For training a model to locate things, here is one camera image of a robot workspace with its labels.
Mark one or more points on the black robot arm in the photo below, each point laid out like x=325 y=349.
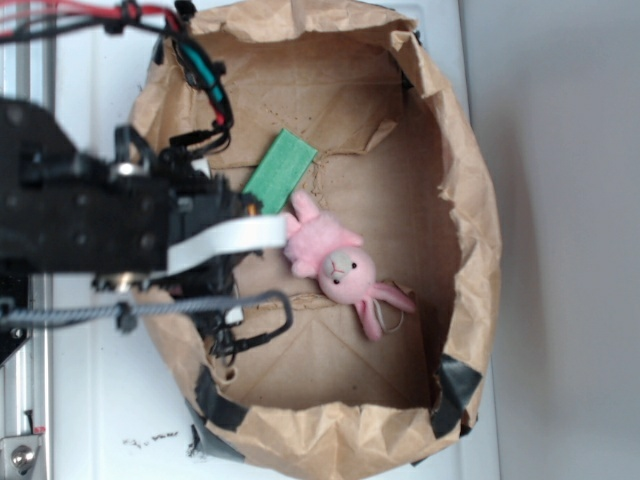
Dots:
x=64 y=211

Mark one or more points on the pink plush bunny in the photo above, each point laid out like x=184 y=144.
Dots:
x=321 y=248

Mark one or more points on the green rectangular block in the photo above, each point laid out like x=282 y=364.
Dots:
x=279 y=171

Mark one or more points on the brown paper bag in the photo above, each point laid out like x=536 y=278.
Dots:
x=392 y=264

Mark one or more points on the aluminium extrusion rail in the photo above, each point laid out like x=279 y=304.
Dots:
x=28 y=72

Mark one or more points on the metal corner bracket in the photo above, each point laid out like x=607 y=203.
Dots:
x=21 y=457

